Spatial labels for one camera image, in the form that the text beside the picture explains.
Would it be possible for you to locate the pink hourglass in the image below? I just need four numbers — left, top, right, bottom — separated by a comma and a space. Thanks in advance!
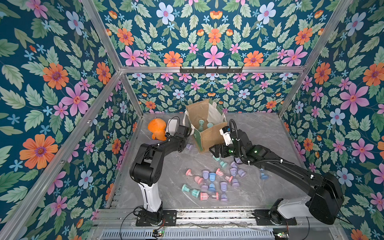
185, 169, 204, 185
215, 168, 234, 183
200, 192, 220, 201

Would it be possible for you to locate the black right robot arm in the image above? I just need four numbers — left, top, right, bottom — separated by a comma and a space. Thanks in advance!
210, 130, 344, 225

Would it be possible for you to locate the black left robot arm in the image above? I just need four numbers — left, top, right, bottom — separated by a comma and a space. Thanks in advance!
129, 125, 191, 225

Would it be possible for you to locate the purple hourglass right pair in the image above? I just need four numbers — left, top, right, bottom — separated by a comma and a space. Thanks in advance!
230, 168, 246, 178

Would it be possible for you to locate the purple hourglass front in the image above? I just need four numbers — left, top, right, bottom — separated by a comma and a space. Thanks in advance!
220, 182, 228, 202

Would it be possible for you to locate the blue hourglass centre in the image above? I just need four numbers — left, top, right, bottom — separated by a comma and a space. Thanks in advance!
208, 172, 216, 192

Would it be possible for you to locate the blue hourglass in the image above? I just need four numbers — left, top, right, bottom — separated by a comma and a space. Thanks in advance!
260, 169, 269, 181
208, 172, 216, 192

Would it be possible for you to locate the blue hourglass right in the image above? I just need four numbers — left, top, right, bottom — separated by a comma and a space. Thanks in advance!
260, 169, 269, 181

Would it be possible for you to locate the pink hourglass front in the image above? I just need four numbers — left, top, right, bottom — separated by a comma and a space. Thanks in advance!
200, 192, 220, 201

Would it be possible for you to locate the white rectangular box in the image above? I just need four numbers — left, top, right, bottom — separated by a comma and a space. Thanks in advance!
166, 118, 179, 135

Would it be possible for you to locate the orange plush toy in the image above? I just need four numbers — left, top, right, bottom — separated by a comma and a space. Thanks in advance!
148, 118, 167, 141

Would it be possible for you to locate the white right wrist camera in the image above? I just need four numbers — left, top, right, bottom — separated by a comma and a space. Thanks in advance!
220, 126, 233, 146

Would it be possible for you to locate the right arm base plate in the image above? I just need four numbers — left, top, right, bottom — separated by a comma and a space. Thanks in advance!
252, 198, 297, 226

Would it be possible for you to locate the black hook rail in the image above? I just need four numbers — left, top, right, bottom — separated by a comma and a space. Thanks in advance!
179, 66, 243, 75

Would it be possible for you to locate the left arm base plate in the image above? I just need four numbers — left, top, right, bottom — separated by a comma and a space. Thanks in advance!
136, 209, 178, 227

